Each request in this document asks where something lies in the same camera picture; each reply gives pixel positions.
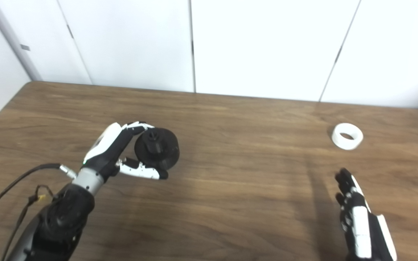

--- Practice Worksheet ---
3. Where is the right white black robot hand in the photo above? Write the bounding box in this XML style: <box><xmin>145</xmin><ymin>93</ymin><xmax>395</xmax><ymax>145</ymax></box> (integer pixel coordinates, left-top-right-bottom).
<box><xmin>335</xmin><ymin>168</ymin><xmax>398</xmax><ymax>261</ymax></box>

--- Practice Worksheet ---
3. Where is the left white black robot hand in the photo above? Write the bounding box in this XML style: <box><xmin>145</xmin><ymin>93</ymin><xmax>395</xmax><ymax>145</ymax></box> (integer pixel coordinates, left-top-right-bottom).
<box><xmin>82</xmin><ymin>121</ymin><xmax>169</xmax><ymax>181</ymax></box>

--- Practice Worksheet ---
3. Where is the round black plastic part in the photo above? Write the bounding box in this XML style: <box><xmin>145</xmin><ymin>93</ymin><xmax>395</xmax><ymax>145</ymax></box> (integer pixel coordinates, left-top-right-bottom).
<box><xmin>134</xmin><ymin>127</ymin><xmax>180</xmax><ymax>171</ymax></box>

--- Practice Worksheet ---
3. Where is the white plastic ring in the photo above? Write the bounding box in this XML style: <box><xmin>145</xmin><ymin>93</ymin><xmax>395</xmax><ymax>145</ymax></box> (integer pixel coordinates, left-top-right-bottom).
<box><xmin>331</xmin><ymin>123</ymin><xmax>364</xmax><ymax>151</ymax></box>

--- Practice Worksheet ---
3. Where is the thin black left arm wire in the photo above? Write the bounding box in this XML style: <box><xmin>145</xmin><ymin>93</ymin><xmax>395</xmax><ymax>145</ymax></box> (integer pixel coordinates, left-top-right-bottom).
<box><xmin>0</xmin><ymin>185</ymin><xmax>56</xmax><ymax>261</ymax></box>

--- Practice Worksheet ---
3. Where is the thick black left wrist cable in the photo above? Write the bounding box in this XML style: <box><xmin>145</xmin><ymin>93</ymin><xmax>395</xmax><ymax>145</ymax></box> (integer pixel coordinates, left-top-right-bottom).
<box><xmin>0</xmin><ymin>163</ymin><xmax>77</xmax><ymax>237</ymax></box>

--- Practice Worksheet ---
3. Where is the grey vertical wall post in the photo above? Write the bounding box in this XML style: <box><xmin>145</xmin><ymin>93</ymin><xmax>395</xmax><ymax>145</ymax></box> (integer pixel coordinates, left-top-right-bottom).
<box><xmin>0</xmin><ymin>0</ymin><xmax>43</xmax><ymax>81</ymax></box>

